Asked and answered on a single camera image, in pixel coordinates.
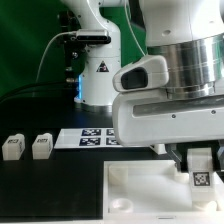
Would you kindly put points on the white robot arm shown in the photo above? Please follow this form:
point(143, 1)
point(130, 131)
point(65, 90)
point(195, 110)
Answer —
point(189, 34)

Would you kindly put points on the white sheet with AprilTags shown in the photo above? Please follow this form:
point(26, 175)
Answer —
point(86, 138)

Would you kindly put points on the white square tabletop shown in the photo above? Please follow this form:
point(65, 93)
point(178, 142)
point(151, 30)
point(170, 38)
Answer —
point(155, 192)

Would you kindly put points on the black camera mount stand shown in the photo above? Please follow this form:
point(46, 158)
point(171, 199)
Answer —
point(74, 52)

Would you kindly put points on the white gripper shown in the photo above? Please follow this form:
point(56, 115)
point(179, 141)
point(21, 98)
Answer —
point(143, 118)

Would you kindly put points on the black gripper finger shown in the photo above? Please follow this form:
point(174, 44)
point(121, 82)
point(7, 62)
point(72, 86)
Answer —
point(218, 156)

